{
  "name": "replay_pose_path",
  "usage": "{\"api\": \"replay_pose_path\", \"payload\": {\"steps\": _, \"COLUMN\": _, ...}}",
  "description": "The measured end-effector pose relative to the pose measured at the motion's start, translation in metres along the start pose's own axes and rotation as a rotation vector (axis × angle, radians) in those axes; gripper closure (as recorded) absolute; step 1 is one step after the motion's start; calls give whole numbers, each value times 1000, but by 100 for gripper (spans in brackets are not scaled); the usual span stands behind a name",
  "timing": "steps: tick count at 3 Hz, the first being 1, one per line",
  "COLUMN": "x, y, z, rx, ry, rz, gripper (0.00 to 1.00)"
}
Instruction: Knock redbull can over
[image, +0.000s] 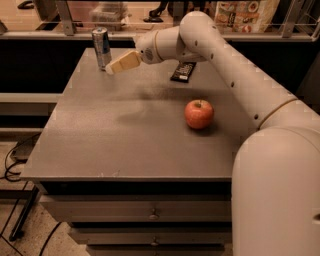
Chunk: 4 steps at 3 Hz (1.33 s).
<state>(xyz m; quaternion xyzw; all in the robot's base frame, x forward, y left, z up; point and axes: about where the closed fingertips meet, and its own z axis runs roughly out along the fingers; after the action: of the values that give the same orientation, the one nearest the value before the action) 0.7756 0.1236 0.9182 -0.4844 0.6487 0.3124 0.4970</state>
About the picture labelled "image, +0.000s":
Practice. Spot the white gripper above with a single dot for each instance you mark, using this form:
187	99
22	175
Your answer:
146	50

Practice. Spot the silver blue redbull can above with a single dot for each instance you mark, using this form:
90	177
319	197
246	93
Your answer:
101	46

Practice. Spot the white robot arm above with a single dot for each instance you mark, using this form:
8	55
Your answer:
275	191

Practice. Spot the black candy bar wrapper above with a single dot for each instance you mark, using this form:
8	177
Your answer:
183	72

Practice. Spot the grey metal railing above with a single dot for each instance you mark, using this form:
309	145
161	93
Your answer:
294	20

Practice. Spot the red apple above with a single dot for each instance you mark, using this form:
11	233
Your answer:
199	114

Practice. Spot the grey drawer cabinet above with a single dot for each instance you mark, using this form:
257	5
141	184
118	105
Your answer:
118	163

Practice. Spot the colourful printed bag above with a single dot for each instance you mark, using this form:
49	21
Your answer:
245	16

